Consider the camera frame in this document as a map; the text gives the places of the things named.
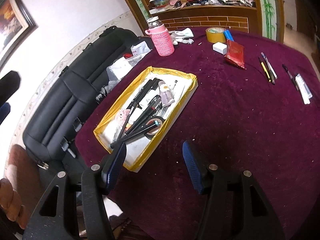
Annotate black office chair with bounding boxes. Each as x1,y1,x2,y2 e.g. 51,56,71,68
23,26,139,170

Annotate black electrical tape roll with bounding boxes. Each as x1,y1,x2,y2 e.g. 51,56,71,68
144,116,164,140

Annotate yellow taped white tray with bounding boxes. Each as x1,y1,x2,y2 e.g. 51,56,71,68
93,67,198,172

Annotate blue capped black marker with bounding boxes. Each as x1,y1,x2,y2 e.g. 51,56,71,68
110,125,149,148

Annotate red capped black marker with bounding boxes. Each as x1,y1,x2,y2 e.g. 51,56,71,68
125,95,161,135

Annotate maroon table cloth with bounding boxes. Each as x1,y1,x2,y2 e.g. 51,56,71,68
75,27,319,239

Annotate beige daisy cream tube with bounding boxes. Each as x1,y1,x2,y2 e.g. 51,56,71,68
158,80,175,107

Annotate silver bubble wrap bag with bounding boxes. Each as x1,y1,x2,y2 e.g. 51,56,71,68
95,53,147,104

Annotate white red paper packet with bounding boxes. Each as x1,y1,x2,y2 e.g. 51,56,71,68
131,41,151,56

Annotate blue grey pen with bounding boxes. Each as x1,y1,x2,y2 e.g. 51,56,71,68
261,52,277,85

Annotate yellow black pen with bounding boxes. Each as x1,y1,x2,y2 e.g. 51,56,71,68
258,58,271,82

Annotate red foil packet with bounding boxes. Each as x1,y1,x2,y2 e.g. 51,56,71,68
224,40,246,70

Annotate pink knit sleeved bottle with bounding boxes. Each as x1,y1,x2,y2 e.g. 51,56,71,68
145,16,175,56

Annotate white eraser box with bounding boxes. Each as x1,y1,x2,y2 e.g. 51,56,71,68
213,42,227,55

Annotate white gloves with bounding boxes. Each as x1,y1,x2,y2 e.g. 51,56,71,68
169,28,194,46

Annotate yellow tape roll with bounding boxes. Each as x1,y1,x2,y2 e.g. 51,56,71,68
206,27,226,43

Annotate wooden cabinet shelf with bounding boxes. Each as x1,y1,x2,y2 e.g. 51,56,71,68
125,0,284,42

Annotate framed wall picture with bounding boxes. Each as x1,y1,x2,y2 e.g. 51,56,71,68
1,0,37,69

